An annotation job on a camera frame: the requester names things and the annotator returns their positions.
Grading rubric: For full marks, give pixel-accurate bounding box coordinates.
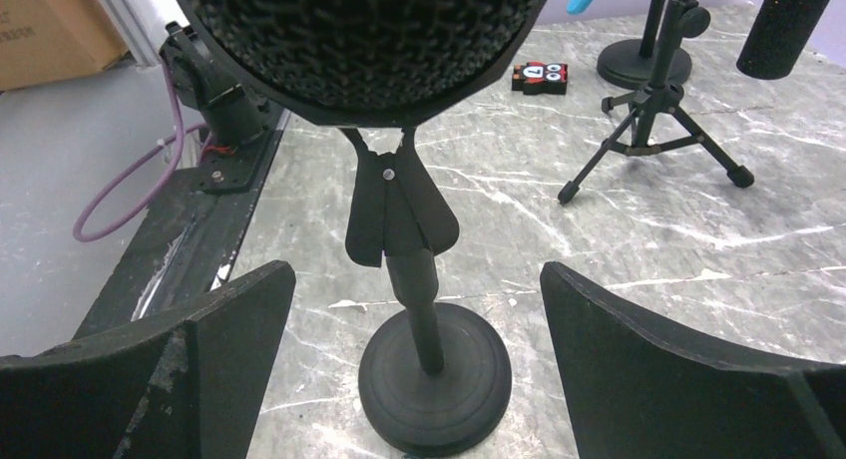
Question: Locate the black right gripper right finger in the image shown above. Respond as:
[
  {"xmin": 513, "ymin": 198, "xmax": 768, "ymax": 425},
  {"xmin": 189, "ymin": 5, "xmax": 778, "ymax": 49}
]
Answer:
[{"xmin": 540, "ymin": 261, "xmax": 845, "ymax": 458}]

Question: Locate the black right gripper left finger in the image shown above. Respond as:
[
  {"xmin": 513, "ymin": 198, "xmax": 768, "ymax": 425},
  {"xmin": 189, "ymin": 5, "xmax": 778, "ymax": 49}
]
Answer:
[{"xmin": 1, "ymin": 260, "xmax": 296, "ymax": 458}]

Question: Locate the black round-base phone stand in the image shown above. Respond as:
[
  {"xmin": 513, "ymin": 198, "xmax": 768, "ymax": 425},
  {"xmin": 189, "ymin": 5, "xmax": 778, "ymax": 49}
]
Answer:
[{"xmin": 344, "ymin": 128, "xmax": 512, "ymax": 458}]

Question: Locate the black tripod shock mount stand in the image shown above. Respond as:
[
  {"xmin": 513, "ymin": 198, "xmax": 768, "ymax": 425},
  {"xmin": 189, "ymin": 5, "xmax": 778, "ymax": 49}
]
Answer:
[{"xmin": 558, "ymin": 0, "xmax": 754, "ymax": 205}]

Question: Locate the black round-base mic stand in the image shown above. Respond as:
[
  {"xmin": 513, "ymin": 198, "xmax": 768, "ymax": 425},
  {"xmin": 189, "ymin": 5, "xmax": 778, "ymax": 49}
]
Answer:
[{"xmin": 596, "ymin": 0, "xmax": 666, "ymax": 90}]

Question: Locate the black microphone orange end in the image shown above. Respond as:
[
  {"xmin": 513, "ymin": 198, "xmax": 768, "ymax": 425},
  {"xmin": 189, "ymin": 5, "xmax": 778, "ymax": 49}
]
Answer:
[{"xmin": 177, "ymin": 0, "xmax": 547, "ymax": 128}]

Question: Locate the black microphone silver head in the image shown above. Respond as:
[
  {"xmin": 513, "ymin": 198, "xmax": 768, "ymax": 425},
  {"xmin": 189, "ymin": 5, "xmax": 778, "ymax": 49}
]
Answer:
[{"xmin": 735, "ymin": 0, "xmax": 831, "ymax": 81}]

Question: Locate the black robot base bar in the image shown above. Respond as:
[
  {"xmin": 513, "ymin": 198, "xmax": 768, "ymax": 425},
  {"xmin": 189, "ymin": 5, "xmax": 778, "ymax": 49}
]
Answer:
[{"xmin": 74, "ymin": 106, "xmax": 290, "ymax": 339}]

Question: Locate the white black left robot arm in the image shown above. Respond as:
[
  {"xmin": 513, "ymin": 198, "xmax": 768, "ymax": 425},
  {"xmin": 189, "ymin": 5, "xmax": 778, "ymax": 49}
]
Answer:
[{"xmin": 98, "ymin": 0, "xmax": 279, "ymax": 147}]

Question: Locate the red brown owl toy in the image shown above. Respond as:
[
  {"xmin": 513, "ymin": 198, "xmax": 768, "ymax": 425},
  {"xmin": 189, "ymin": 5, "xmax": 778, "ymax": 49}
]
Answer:
[{"xmin": 511, "ymin": 61, "xmax": 569, "ymax": 95}]

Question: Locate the brown cardboard box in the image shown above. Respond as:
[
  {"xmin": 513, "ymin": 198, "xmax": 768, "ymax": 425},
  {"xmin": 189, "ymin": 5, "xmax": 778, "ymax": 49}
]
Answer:
[{"xmin": 1, "ymin": 0, "xmax": 129, "ymax": 91}]

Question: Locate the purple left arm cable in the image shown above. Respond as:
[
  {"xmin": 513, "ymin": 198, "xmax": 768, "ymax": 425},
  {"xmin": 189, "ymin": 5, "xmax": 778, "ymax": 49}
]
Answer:
[{"xmin": 72, "ymin": 62, "xmax": 216, "ymax": 244}]

